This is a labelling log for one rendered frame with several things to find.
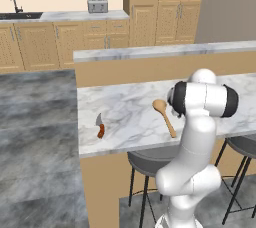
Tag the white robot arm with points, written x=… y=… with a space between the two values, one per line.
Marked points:
x=196 y=145

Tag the wooden spoon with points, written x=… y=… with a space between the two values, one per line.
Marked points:
x=164 y=115

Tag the grey bar stool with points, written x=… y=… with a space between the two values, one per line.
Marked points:
x=146 y=163
x=240 y=158

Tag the wooden base cupboard run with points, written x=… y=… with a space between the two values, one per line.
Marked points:
x=63 y=43

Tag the wooden tall cupboard unit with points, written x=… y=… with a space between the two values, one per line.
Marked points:
x=160 y=18

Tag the silver toaster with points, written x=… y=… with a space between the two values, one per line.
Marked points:
x=97 y=6

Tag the black sink with tap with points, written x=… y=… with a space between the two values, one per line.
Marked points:
x=18 y=13

